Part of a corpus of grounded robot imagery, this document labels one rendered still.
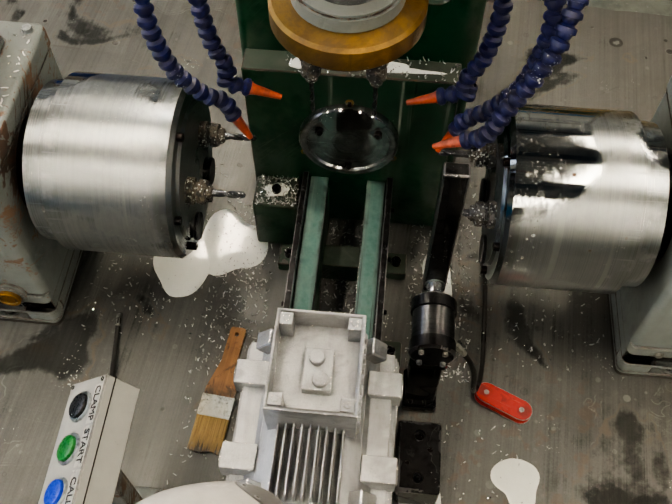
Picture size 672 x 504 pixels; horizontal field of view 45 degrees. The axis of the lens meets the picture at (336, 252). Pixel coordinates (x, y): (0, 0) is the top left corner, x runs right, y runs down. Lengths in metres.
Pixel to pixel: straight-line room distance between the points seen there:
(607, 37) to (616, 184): 0.75
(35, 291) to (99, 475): 0.42
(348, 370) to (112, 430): 0.27
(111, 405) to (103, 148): 0.32
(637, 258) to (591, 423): 0.30
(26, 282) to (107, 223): 0.22
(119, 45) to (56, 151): 0.65
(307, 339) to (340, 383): 0.07
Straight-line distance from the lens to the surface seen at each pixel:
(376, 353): 0.95
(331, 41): 0.89
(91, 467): 0.95
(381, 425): 0.94
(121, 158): 1.06
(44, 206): 1.11
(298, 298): 1.18
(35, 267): 1.24
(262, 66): 1.14
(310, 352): 0.90
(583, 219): 1.04
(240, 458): 0.92
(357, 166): 1.25
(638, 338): 1.24
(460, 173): 0.89
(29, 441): 1.29
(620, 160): 1.06
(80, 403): 0.98
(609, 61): 1.72
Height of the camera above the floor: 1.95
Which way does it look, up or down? 58 degrees down
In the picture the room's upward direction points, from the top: straight up
